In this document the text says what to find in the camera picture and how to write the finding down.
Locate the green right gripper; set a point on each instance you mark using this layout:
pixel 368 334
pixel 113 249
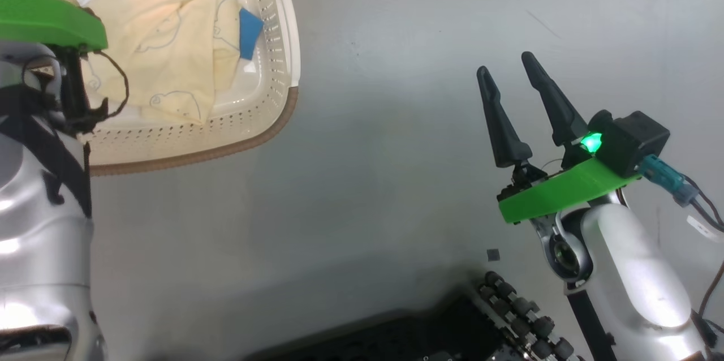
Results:
pixel 554 194

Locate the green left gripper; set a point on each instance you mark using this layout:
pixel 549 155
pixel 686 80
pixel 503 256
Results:
pixel 45 18

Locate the cream bear-print shirt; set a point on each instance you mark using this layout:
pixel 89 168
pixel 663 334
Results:
pixel 158 38

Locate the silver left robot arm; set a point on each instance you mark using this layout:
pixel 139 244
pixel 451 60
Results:
pixel 39 225

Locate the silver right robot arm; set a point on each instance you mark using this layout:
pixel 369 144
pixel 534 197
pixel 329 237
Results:
pixel 633 270

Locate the black wheeled robot base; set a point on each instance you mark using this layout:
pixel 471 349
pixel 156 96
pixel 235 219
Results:
pixel 430 332

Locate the small black square marker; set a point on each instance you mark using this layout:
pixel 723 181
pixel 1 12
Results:
pixel 494 254

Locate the cream perforated laundry basket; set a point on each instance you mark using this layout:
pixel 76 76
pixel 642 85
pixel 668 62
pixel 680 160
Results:
pixel 249 117

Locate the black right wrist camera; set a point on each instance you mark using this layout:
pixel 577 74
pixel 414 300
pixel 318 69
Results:
pixel 633 140

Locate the teal right camera connector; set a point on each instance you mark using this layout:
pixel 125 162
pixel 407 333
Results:
pixel 664 177

